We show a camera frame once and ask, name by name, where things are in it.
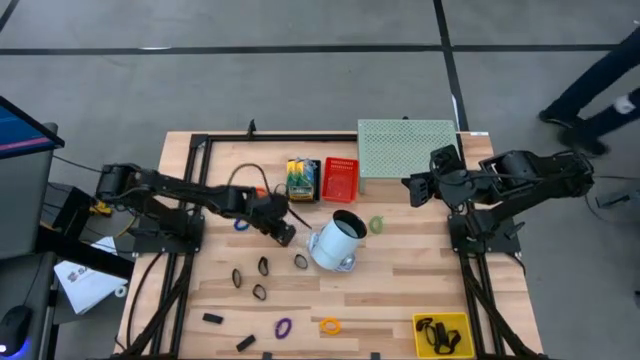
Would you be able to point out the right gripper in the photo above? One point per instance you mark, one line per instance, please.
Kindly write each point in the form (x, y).
(450, 187)

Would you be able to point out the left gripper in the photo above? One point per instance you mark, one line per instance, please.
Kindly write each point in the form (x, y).
(267, 207)

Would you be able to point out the green coil wristband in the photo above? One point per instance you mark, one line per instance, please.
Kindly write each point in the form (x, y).
(370, 225)

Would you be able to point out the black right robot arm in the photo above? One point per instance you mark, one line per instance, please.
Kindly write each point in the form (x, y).
(540, 175)

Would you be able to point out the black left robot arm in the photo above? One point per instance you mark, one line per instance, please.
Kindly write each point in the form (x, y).
(175, 187)

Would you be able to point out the white desk lamp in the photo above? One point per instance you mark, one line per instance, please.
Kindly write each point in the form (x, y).
(332, 245)

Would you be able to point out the black desk support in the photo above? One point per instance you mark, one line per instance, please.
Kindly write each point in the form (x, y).
(85, 255)

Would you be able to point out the blue coil wristband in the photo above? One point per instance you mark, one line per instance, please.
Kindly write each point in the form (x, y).
(240, 228)

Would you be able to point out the green perforated metal shelf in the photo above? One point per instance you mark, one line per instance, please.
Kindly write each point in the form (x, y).
(400, 147)

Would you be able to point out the black mesh basket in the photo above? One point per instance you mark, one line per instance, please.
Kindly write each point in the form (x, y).
(319, 195)

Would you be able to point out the red mesh basket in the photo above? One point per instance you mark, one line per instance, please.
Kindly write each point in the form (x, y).
(340, 180)

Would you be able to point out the purple coil wristband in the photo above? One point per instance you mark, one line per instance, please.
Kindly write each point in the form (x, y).
(278, 331)

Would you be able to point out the yellow coil wristband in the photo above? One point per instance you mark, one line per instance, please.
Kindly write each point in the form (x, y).
(322, 326)

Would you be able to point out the yellow plastic basket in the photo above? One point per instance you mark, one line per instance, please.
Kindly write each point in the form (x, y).
(465, 320)

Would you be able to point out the white tape roll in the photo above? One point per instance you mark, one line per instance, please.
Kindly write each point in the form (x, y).
(120, 286)

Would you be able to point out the person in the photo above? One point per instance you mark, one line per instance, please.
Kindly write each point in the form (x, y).
(590, 85)

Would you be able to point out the white paper booklet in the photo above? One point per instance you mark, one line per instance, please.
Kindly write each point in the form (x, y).
(85, 287)

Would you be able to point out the grey computer cabinet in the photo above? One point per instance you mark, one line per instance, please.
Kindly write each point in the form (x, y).
(25, 200)

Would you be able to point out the monitor with blue screen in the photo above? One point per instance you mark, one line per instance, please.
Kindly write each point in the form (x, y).
(20, 132)

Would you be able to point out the black computer mouse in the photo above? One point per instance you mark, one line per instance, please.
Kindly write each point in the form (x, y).
(15, 327)

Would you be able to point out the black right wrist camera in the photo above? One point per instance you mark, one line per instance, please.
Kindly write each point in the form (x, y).
(444, 159)

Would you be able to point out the black aluminium rig frame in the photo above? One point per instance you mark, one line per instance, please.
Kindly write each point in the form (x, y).
(280, 137)

